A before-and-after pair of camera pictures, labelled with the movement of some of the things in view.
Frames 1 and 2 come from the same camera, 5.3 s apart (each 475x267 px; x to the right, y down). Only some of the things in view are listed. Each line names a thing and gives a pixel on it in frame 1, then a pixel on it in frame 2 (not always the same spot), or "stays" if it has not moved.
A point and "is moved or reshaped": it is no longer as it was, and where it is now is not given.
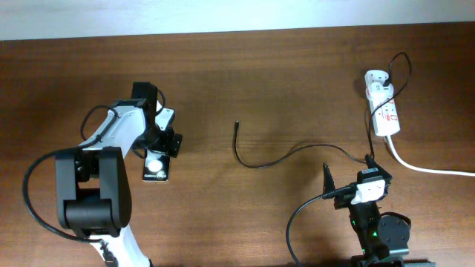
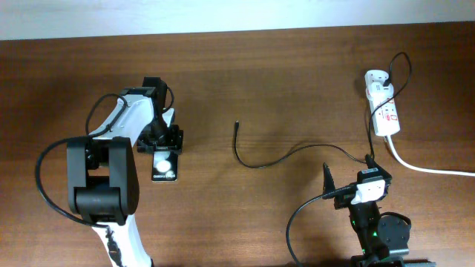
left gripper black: x=167 y=148 stays
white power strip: x=384 y=116 stays
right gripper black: x=371 y=164 stays
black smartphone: x=156 y=166 is moved or reshaped
